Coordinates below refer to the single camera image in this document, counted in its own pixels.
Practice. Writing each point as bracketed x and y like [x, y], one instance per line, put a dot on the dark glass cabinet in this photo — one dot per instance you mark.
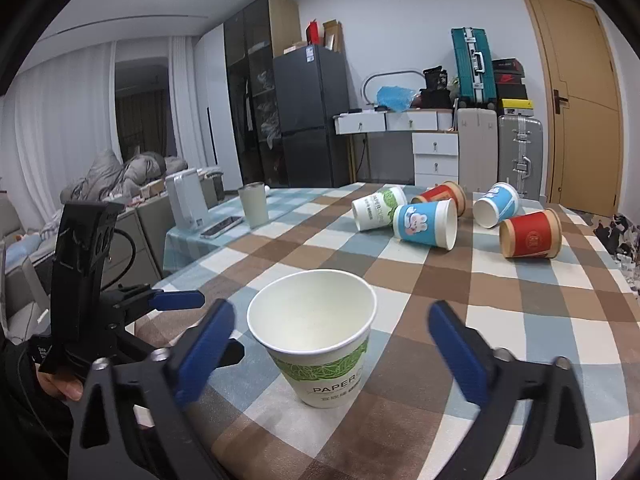
[250, 95]

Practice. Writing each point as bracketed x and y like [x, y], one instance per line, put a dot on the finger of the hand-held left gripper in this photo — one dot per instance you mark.
[234, 352]
[175, 300]

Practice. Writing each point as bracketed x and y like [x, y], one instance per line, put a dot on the grey sofa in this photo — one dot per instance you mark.
[30, 270]

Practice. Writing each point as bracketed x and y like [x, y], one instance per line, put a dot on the white countertop appliance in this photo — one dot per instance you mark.
[186, 200]

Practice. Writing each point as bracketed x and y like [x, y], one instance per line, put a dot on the blue and white paper cup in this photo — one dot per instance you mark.
[495, 205]

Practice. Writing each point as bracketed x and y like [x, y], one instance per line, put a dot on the black refrigerator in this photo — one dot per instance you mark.
[310, 110]

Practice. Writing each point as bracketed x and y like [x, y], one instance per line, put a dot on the white cup with green leaves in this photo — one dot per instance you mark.
[312, 335]
[377, 208]

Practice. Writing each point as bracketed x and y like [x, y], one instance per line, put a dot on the person's left forearm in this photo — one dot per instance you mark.
[30, 425]

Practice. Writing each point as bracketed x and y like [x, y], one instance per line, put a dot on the white curtain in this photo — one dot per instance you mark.
[60, 125]

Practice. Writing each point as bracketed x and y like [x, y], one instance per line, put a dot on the grey bedding pile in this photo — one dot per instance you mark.
[125, 170]

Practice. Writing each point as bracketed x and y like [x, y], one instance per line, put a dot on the wooden door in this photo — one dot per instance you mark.
[575, 100]

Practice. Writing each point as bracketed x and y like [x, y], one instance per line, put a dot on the brown and blue checked tablecloth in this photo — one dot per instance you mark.
[400, 280]

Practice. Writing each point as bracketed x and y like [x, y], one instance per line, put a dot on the curved metal tube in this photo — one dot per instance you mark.
[372, 76]

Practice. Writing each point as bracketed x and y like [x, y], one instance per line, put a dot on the white desk with drawers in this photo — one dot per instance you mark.
[430, 142]

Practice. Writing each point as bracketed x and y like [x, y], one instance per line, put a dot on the patterned dark cloth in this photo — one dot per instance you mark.
[620, 235]

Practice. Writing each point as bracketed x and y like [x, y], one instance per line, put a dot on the white suitcase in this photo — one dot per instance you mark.
[476, 150]

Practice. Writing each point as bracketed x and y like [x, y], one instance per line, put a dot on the person's left hand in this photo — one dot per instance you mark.
[62, 387]

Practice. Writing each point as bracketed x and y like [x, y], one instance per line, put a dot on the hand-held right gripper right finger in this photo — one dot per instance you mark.
[457, 355]

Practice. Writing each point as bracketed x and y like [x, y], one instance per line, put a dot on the cardboard boxes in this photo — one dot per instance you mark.
[332, 36]

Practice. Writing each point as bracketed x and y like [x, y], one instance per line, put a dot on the pale green tumbler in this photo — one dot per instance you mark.
[253, 206]

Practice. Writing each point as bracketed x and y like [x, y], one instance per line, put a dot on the stack of shoe boxes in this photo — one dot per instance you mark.
[510, 87]

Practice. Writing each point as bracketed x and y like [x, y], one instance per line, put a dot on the blue cup with rabbit print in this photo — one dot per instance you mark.
[425, 222]

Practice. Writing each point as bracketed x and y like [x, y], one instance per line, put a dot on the blue plastic bag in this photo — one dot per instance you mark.
[395, 97]

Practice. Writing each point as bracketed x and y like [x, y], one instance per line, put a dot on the silver suitcase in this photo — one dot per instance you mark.
[520, 155]

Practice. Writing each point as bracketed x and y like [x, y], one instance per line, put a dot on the light blue checked cloth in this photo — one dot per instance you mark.
[185, 250]

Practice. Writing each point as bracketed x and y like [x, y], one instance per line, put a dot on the black bag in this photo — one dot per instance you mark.
[436, 87]

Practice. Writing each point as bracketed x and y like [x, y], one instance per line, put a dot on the red paper cup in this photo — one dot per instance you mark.
[447, 194]
[530, 234]

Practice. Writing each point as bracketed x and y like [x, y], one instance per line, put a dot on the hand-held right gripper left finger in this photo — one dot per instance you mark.
[202, 355]

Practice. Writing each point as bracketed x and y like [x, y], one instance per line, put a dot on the white wardrobe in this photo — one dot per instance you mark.
[212, 100]

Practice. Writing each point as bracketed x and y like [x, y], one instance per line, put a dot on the smartphone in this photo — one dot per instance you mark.
[221, 226]

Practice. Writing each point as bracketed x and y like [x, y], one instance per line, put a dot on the teal suitcase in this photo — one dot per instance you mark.
[472, 67]

